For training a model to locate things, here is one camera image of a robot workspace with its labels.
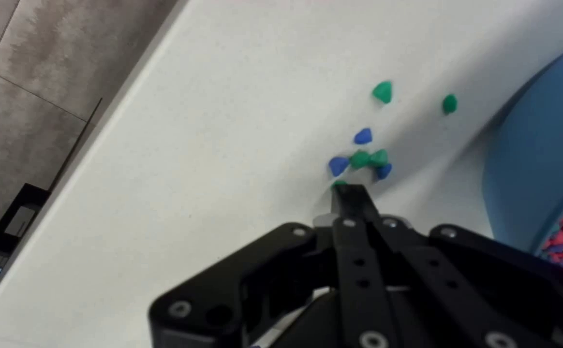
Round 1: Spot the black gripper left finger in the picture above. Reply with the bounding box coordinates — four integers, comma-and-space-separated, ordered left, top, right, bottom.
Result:
147, 183, 402, 348

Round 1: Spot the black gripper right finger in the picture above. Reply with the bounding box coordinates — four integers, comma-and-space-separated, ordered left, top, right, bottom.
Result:
356, 183, 563, 348

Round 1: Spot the blue plastic bowl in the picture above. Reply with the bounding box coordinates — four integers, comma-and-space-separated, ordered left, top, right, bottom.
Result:
482, 36, 563, 276

